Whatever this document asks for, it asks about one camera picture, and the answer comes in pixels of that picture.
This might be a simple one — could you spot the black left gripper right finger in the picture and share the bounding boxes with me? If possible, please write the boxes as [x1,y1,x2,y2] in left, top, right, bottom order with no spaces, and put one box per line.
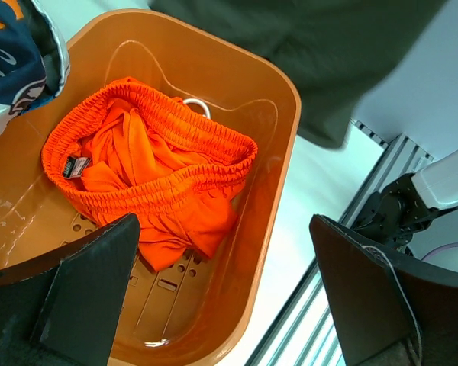
[309,215,458,365]

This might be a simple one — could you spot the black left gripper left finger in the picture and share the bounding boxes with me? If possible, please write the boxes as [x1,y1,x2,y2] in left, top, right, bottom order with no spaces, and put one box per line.
[0,214,140,365]

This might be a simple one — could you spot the bright orange shorts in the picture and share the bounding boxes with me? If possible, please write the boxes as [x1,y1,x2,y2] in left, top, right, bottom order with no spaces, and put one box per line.
[41,77,258,271]

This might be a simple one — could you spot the beige hanger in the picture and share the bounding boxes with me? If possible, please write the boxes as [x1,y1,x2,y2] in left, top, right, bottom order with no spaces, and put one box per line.
[182,98,211,119]

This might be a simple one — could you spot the olive green shorts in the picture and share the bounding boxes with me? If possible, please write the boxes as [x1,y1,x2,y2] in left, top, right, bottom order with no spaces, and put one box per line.
[150,0,443,149]

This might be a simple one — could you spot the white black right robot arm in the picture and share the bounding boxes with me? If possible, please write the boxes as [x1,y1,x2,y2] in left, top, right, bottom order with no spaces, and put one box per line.
[352,150,458,252]

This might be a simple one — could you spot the blue orange patterned shorts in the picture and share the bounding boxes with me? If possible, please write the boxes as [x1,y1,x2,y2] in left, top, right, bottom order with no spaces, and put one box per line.
[0,0,70,136]

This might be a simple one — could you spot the aluminium frame rail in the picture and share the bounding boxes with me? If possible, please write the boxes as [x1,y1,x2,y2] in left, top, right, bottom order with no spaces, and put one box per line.
[248,134,431,365]

